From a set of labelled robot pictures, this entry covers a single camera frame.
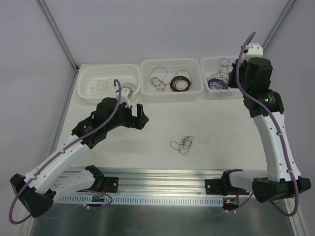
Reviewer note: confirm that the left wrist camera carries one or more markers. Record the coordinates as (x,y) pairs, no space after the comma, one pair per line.
(126,95)

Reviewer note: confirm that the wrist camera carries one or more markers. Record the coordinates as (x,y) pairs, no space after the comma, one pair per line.
(252,50)
(126,95)

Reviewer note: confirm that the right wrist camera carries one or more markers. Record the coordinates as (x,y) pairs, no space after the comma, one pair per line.
(252,50)

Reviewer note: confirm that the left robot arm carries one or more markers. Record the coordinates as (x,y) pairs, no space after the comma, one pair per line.
(39,189)

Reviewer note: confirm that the middle white perforated basket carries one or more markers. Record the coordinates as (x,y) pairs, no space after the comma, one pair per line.
(170,80)

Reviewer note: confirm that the white perforated basket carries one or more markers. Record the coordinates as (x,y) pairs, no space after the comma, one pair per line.
(170,80)
(216,72)
(96,81)

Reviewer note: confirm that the frame post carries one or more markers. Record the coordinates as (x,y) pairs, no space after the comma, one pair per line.
(57,33)
(288,7)

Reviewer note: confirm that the aluminium mounting rail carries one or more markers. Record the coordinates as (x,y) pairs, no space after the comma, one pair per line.
(149,182)

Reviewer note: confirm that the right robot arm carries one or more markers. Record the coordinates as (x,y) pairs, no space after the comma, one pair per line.
(282,179)

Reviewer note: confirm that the left white perforated basket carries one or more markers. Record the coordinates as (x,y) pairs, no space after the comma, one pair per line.
(96,81)

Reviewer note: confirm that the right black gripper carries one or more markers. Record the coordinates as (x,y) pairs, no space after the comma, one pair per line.
(234,76)

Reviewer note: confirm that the right white perforated basket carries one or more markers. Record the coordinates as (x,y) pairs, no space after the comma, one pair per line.
(216,72)

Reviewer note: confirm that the right frame post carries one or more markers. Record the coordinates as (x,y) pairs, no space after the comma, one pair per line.
(288,7)

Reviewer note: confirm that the white slotted cable duct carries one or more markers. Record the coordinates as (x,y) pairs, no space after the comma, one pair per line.
(142,200)

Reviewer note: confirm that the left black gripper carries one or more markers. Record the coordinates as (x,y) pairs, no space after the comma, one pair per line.
(134,117)

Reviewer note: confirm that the left frame post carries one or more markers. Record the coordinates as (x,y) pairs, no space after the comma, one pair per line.
(57,33)

